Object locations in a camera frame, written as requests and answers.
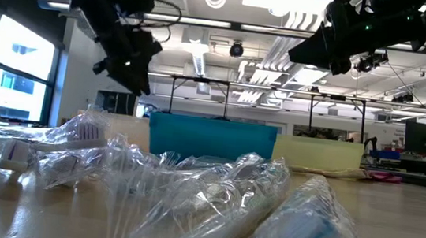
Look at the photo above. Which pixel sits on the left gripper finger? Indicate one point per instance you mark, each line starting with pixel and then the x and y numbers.
pixel 144 78
pixel 124 76

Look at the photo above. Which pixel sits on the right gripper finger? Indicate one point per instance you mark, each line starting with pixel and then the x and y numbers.
pixel 316 59
pixel 314 44

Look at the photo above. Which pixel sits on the fluorescent ceiling light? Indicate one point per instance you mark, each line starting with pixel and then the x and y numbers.
pixel 270 30
pixel 199 21

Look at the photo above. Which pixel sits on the orange plastic bin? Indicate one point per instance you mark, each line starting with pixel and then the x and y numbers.
pixel 124 133

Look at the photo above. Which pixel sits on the small teal plastic bin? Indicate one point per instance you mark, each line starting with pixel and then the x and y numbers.
pixel 211 138

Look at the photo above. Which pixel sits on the yellow plastic bin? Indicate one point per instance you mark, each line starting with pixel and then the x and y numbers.
pixel 312 153

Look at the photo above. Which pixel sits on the yellow wrapped toothbrush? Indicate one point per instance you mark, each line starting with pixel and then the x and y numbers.
pixel 330 172

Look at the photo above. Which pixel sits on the blue storage box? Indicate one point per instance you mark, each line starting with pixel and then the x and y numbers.
pixel 385 154

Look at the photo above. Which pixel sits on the magenta cloth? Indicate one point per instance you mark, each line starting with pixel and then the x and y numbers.
pixel 385 177

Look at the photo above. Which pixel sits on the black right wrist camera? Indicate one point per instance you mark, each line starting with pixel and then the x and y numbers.
pixel 369 62

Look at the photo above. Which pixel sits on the black metal gantry frame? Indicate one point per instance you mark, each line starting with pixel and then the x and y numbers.
pixel 201 80

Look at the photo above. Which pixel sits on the silver ventilation duct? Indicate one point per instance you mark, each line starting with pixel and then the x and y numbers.
pixel 197 46

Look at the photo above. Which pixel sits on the black ceiling dome camera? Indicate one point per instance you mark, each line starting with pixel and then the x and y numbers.
pixel 236 50

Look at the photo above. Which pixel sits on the large window dark frame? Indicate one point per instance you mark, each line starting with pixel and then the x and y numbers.
pixel 22 47

